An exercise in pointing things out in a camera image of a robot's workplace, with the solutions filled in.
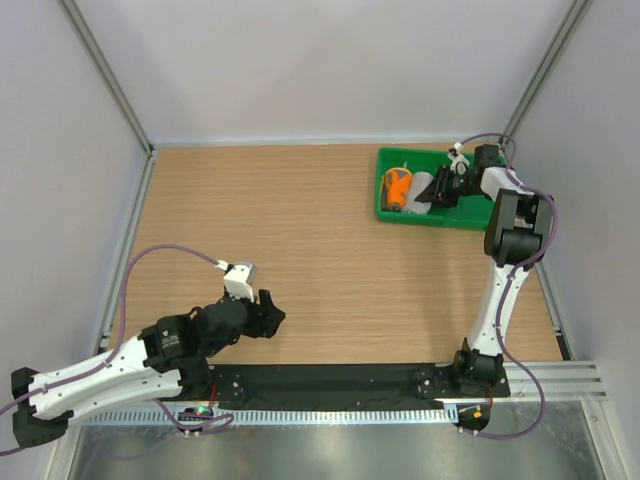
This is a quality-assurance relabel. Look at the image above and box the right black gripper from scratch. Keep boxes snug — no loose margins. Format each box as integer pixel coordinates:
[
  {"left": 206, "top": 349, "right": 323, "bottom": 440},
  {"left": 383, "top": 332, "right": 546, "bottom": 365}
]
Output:
[{"left": 414, "top": 165, "right": 482, "bottom": 209}]

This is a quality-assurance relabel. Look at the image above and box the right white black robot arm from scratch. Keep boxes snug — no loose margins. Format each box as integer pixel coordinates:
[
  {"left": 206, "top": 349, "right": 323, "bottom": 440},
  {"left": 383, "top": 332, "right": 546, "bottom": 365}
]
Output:
[{"left": 416, "top": 142, "right": 556, "bottom": 396}]

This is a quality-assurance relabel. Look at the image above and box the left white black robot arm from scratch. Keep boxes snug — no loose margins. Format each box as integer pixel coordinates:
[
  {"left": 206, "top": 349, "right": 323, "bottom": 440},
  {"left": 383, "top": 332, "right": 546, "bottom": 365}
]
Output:
[{"left": 11, "top": 290, "right": 286, "bottom": 449}]

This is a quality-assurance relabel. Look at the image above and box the green plastic tray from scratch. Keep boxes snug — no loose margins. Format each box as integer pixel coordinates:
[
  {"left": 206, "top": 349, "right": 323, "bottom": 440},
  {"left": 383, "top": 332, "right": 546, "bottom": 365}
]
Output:
[{"left": 376, "top": 144, "right": 505, "bottom": 231}]

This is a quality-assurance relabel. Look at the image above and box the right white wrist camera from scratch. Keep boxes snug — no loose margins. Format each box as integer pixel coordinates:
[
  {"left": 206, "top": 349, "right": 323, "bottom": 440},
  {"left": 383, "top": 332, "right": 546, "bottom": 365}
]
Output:
[{"left": 447, "top": 142, "right": 470, "bottom": 175}]

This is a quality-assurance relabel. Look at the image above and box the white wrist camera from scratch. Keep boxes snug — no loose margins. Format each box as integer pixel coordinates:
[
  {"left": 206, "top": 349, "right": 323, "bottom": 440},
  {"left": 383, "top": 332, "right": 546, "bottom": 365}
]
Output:
[
  {"left": 447, "top": 142, "right": 470, "bottom": 175},
  {"left": 216, "top": 261, "right": 257, "bottom": 302}
]

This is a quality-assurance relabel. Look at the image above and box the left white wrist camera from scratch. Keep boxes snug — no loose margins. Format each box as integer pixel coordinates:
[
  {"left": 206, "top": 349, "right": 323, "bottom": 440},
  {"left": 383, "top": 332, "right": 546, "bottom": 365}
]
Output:
[{"left": 216, "top": 261, "right": 257, "bottom": 302}]

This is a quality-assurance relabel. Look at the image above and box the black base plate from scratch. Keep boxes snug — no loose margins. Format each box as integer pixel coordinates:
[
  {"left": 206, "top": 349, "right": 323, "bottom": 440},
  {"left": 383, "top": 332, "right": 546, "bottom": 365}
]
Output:
[{"left": 212, "top": 363, "right": 510, "bottom": 412}]

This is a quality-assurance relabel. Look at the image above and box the white slotted cable duct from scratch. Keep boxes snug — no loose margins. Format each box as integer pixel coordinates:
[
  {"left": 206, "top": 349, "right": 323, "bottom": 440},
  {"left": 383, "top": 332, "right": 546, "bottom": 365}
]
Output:
[{"left": 84, "top": 404, "right": 458, "bottom": 426}]

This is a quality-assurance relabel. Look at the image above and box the aluminium frame rail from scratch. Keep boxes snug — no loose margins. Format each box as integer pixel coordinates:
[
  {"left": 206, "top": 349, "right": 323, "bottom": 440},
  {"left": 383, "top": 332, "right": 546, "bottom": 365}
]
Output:
[{"left": 59, "top": 358, "right": 609, "bottom": 409}]

